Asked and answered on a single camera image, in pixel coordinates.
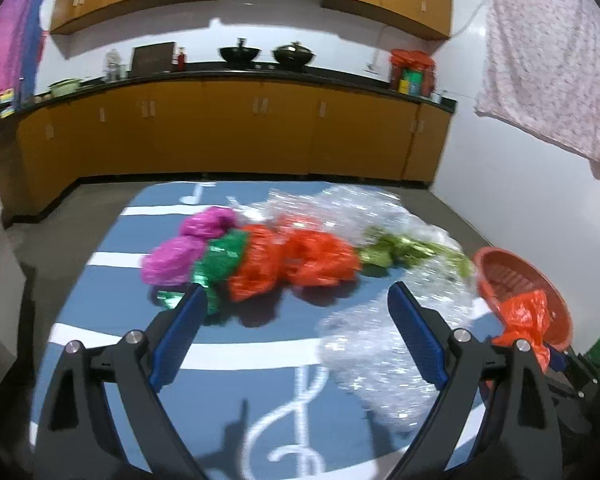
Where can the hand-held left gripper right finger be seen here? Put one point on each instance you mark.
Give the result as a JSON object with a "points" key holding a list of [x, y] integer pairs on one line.
{"points": [[417, 340]]}

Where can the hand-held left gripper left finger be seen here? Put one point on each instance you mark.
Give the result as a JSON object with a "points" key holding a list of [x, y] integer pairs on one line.
{"points": [[177, 340]]}

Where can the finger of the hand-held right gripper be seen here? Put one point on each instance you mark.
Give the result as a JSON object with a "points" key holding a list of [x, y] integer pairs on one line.
{"points": [[562, 361]]}

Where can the large clear plastic wrap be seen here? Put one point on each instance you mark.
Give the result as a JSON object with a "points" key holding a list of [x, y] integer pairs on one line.
{"points": [[380, 360]]}

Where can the orange plastic bag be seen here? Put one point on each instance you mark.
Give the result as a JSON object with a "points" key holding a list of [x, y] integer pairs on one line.
{"points": [[254, 266], [525, 320], [320, 260]]}

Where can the magenta plastic bag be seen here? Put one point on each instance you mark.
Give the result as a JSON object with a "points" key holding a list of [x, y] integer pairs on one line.
{"points": [[169, 262], [207, 222]]}

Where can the yellow-green plastic bag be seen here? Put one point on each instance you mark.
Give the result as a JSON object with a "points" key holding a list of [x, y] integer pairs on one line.
{"points": [[395, 251]]}

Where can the green foil bag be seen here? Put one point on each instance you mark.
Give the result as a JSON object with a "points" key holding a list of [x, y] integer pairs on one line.
{"points": [[220, 257]]}

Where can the red plastic basket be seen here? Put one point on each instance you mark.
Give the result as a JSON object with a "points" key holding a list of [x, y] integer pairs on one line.
{"points": [[515, 275]]}

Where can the white panel with floral print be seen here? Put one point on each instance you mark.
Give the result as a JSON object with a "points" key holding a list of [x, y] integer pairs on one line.
{"points": [[0, 300]]}

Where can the wooden lower kitchen cabinets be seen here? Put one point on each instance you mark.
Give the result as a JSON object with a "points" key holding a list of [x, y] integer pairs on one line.
{"points": [[230, 130]]}

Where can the small metal cup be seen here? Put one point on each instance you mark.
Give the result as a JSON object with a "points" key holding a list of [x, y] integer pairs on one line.
{"points": [[437, 96]]}

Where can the red bag with boxes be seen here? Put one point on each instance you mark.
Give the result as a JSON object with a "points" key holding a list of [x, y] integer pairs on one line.
{"points": [[412, 67]]}

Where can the green basin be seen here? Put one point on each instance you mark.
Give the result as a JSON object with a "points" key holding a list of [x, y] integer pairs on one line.
{"points": [[65, 88]]}

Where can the red bottle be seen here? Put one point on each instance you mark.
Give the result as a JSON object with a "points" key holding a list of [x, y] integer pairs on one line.
{"points": [[181, 60]]}

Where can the glass jar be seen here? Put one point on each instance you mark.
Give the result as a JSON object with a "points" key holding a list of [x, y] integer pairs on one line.
{"points": [[112, 67]]}

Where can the brown cutting board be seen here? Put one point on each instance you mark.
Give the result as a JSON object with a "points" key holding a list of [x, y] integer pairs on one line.
{"points": [[152, 57]]}

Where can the colourful packet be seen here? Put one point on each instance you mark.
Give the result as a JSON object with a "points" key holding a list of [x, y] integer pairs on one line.
{"points": [[7, 102]]}

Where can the floral hanging cloth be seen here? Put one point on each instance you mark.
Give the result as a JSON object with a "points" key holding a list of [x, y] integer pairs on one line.
{"points": [[550, 55]]}

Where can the black wok with lid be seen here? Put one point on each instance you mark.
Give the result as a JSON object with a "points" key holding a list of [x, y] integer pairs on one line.
{"points": [[293, 55]]}

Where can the pink hanging cloth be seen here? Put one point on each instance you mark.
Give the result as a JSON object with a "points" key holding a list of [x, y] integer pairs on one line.
{"points": [[7, 40]]}

